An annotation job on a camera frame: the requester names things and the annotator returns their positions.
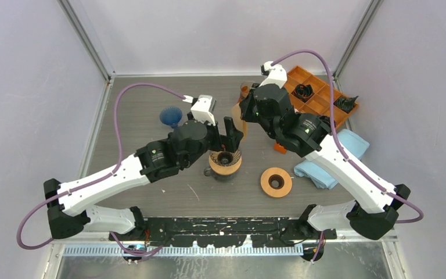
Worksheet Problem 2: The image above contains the brown paper coffee filter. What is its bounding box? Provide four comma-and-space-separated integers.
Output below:
231, 103, 248, 141

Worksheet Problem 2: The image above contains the wooden dripper ring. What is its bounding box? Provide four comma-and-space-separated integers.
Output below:
208, 153, 243, 177
260, 167, 293, 199

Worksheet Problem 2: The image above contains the amber glass carafe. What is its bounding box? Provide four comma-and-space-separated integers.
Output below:
238, 81, 254, 102

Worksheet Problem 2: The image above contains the grey glass coffee server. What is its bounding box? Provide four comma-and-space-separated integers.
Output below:
203, 166, 238, 183

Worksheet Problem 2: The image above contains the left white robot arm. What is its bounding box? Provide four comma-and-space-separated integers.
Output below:
44, 117, 243, 240

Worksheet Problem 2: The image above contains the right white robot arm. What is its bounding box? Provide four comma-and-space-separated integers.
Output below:
239, 84, 411, 240

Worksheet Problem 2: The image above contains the blue glass dripper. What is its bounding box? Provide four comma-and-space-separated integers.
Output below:
159, 106, 182, 128

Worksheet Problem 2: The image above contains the orange coffee filter box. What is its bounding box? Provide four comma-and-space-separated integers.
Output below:
274, 142, 287, 154

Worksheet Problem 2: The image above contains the dark folded item back middle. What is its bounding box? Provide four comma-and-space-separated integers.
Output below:
292, 84, 314, 103

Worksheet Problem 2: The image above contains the dark folded item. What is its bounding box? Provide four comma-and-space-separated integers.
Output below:
292, 84, 314, 103
333, 96, 358, 113

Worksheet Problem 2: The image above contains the orange compartment tray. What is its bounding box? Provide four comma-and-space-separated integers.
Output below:
284, 66, 359, 128

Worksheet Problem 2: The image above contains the light blue cloth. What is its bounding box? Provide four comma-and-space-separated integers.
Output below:
293, 128, 370, 189

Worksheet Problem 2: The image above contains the dark folded item right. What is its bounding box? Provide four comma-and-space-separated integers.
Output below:
333, 96, 358, 113

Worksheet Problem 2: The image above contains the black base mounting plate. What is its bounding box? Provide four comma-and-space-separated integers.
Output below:
116, 217, 321, 248

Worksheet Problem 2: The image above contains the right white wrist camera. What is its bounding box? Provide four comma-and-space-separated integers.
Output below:
260, 61, 287, 88

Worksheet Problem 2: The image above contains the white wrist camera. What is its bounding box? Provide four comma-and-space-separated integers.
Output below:
260, 61, 287, 88
183, 95, 217, 126

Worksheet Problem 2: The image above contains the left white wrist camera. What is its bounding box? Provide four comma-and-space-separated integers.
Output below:
183, 95, 217, 126

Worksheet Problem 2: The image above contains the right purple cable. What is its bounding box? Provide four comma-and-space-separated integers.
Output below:
271, 49, 425, 266

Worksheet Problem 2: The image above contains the purple cable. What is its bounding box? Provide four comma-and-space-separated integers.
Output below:
16, 83, 193, 264
271, 49, 425, 266

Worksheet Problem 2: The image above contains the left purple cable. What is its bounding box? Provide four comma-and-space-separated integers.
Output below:
16, 83, 193, 264

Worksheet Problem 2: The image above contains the white slotted cable duct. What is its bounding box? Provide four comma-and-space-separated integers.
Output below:
63, 244, 304, 257

